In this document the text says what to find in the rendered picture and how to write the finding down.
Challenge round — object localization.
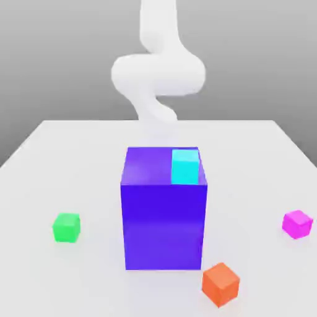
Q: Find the small cyan cube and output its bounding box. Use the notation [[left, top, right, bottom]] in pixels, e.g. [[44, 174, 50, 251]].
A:
[[171, 149, 201, 186]]

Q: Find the small green cube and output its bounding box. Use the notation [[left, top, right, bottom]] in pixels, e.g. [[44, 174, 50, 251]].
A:
[[52, 212, 82, 243]]

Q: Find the small orange cube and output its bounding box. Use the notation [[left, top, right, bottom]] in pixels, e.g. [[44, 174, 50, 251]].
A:
[[201, 262, 241, 308]]

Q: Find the small magenta cube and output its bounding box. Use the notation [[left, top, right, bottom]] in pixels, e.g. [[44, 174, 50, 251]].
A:
[[281, 209, 314, 240]]

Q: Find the large purple box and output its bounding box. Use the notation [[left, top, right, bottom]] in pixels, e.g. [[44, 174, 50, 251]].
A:
[[119, 146, 208, 271]]

